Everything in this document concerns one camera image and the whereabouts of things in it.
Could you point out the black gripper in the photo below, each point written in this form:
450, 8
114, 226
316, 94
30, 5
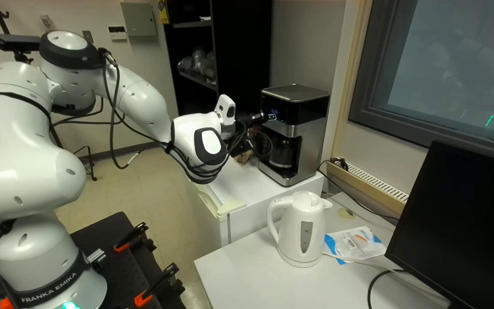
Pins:
242, 130

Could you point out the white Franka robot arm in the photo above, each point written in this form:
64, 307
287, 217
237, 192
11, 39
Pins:
24, 166

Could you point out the glass coffee carafe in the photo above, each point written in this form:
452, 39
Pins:
282, 154

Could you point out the black silver coffee maker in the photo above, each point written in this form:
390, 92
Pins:
299, 132

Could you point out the black shelf unit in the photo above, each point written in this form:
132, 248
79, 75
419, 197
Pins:
241, 53

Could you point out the white mini fridge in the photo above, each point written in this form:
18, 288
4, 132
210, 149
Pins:
258, 195

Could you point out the white electric kettle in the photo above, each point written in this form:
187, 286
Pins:
299, 230

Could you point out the blue white packet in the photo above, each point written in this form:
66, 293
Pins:
354, 243

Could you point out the grey framed window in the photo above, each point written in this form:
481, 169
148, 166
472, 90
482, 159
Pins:
441, 70

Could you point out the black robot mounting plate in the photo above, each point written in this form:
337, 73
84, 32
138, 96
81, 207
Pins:
110, 269

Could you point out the black computer monitor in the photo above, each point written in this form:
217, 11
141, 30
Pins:
464, 230

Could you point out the yellow wall sign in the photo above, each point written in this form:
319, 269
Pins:
162, 11

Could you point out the grey wall box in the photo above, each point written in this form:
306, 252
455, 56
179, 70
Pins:
139, 20

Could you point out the white wall thermostat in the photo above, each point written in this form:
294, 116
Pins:
117, 34

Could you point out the black camera on stand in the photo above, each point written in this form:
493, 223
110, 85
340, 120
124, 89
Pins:
12, 42

